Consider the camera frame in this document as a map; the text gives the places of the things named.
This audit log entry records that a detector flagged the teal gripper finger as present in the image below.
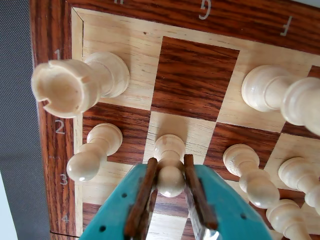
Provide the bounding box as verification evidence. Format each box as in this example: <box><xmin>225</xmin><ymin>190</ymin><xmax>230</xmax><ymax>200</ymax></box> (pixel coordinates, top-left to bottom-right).
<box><xmin>79</xmin><ymin>157</ymin><xmax>159</xmax><ymax>240</ymax></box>
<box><xmin>183</xmin><ymin>154</ymin><xmax>274</xmax><ymax>240</ymax></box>

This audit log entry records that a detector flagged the light wooden pawn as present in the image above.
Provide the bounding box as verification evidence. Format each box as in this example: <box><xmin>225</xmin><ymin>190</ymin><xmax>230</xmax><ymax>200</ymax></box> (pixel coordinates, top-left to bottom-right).
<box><xmin>66</xmin><ymin>122</ymin><xmax>124</xmax><ymax>183</ymax></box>
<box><xmin>277</xmin><ymin>156</ymin><xmax>320</xmax><ymax>216</ymax></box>
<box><xmin>152</xmin><ymin>134</ymin><xmax>186</xmax><ymax>198</ymax></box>
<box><xmin>222</xmin><ymin>143</ymin><xmax>281</xmax><ymax>210</ymax></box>

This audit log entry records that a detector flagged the light wooden bishop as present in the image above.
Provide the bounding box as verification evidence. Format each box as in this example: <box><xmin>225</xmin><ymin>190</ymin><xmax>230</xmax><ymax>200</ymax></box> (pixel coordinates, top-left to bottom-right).
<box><xmin>241</xmin><ymin>64</ymin><xmax>320</xmax><ymax>137</ymax></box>

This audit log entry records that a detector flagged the light wooden rook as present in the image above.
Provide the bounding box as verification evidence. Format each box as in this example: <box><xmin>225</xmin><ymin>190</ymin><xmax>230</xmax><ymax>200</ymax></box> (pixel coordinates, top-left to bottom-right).
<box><xmin>31</xmin><ymin>51</ymin><xmax>131</xmax><ymax>120</ymax></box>

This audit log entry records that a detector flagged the wooden folding chessboard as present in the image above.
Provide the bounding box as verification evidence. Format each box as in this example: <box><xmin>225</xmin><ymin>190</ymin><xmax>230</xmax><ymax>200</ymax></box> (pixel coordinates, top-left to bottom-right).
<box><xmin>29</xmin><ymin>0</ymin><xmax>320</xmax><ymax>240</ymax></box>

